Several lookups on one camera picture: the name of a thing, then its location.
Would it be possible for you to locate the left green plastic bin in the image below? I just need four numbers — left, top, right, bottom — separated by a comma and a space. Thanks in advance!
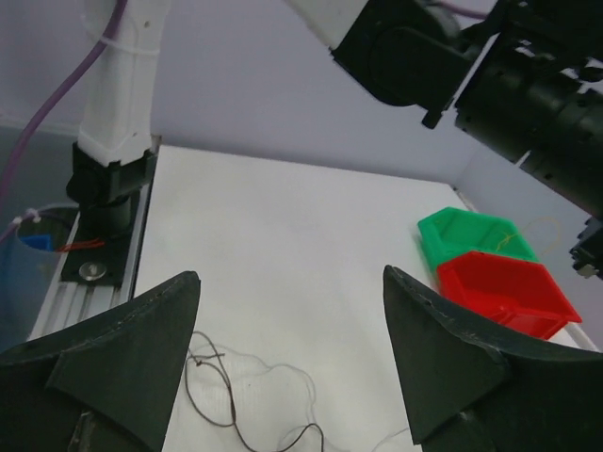
417, 206, 539, 284

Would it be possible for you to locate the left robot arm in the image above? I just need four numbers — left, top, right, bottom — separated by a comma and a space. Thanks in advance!
66, 1, 602, 278

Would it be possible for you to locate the white wire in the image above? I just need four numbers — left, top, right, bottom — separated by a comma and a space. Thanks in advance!
187, 343, 416, 452

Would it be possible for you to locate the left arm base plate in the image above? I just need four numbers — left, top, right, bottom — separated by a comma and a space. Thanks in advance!
58, 154, 159, 286

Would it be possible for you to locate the yellow wire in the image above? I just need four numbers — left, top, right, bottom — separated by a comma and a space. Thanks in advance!
492, 216, 564, 258

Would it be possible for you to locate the red plastic bin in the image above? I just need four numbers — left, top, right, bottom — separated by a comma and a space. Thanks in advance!
437, 251, 582, 340

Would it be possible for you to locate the brown wire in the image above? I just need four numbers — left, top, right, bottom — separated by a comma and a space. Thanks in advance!
186, 331, 326, 452

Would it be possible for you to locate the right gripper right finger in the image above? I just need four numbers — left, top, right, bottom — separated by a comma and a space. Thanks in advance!
383, 266, 602, 451

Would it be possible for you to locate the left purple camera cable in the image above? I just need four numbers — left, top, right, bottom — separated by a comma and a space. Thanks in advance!
0, 0, 131, 246

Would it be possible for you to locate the aluminium front rail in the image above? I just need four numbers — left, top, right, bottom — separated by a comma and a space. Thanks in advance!
28, 136, 162, 340

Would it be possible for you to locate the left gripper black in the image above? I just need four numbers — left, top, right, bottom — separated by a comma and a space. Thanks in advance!
570, 217, 603, 279

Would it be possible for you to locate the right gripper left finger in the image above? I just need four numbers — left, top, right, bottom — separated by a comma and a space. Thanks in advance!
1, 271, 201, 451

